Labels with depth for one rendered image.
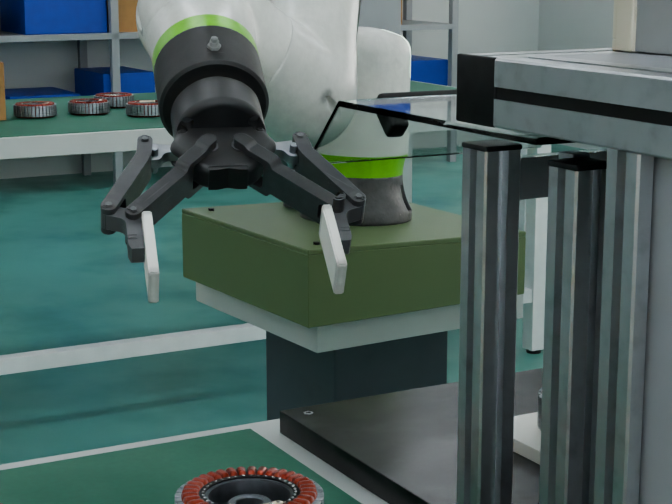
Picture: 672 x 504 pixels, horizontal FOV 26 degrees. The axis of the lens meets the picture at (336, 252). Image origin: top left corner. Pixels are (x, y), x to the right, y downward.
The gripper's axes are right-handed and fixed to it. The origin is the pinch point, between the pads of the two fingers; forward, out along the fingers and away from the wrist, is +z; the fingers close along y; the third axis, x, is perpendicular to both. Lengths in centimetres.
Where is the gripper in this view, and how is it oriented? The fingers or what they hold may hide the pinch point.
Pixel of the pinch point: (246, 273)
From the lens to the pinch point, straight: 106.1
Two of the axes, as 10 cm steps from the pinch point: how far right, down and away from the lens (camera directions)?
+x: 1.0, -7.5, -6.5
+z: 1.7, 6.6, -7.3
